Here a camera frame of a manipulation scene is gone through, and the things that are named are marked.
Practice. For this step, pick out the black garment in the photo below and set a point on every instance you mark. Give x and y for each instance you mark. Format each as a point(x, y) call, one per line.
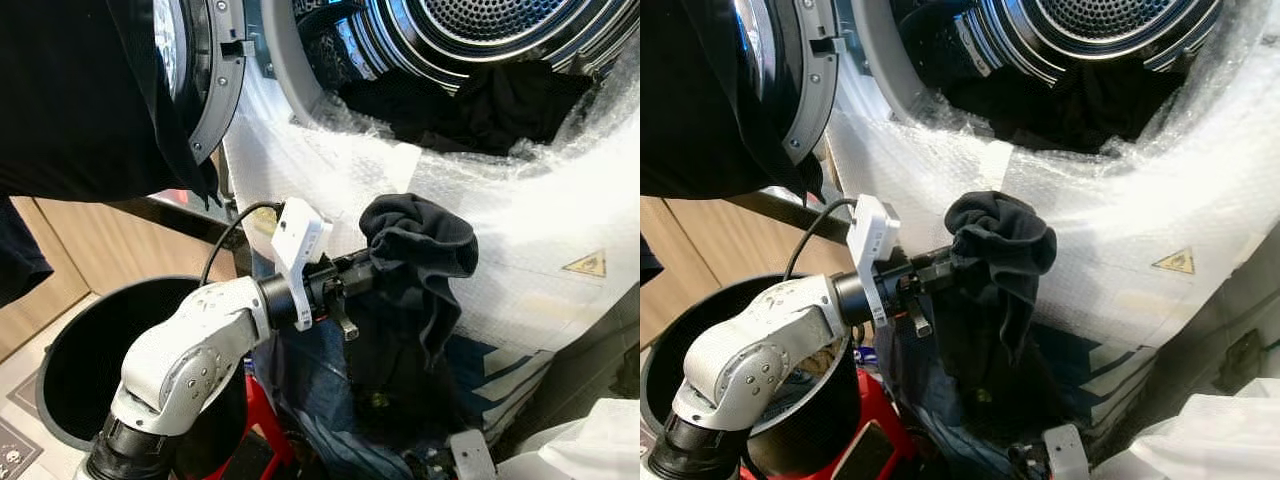
point(425, 245)
point(1000, 240)

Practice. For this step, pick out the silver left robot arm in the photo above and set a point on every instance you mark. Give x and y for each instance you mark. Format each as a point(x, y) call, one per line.
point(190, 350)
point(760, 350)

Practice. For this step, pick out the white washing machine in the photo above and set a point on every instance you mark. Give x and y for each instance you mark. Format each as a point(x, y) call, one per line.
point(1110, 225)
point(540, 230)

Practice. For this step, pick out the black clothes pile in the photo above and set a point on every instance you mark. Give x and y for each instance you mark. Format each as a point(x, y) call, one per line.
point(1070, 105)
point(480, 105)

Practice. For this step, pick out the blue denim jeans hanging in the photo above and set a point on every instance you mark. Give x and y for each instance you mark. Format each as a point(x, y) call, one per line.
point(310, 390)
point(905, 390)

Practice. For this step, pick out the blue white striped cloth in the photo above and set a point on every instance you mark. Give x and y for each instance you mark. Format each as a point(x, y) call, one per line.
point(500, 370)
point(1090, 365)

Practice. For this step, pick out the brown cloth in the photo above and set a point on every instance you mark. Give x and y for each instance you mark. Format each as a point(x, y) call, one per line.
point(815, 362)

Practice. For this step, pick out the red plastic stool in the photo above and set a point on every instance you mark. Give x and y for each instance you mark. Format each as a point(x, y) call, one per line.
point(262, 420)
point(885, 410)

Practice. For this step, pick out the black round laundry bucket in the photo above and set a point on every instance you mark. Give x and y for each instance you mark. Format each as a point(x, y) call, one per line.
point(80, 350)
point(800, 430)

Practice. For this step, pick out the clear bubble wrap sheet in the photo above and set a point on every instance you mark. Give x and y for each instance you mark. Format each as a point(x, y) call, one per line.
point(1100, 215)
point(520, 220)

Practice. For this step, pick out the wooden cabinet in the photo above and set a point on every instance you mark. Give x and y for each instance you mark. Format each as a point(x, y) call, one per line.
point(90, 250)
point(700, 250)

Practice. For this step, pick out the grey round washer door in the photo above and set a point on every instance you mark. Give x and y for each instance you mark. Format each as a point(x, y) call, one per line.
point(812, 80)
point(222, 80)

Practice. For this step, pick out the yellow triangle warning sticker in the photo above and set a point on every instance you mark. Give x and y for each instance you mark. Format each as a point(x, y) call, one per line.
point(586, 266)
point(1175, 263)

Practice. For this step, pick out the dark blue cloth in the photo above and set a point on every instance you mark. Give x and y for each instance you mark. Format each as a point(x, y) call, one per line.
point(20, 250)
point(650, 262)

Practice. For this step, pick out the large black draped cloth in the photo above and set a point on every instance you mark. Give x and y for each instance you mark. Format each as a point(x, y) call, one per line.
point(690, 90)
point(70, 90)

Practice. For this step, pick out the steel washer drum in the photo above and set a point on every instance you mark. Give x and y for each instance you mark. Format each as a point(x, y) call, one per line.
point(1090, 22)
point(480, 25)

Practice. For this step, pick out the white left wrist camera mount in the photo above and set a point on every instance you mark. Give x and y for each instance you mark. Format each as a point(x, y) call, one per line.
point(872, 235)
point(298, 240)

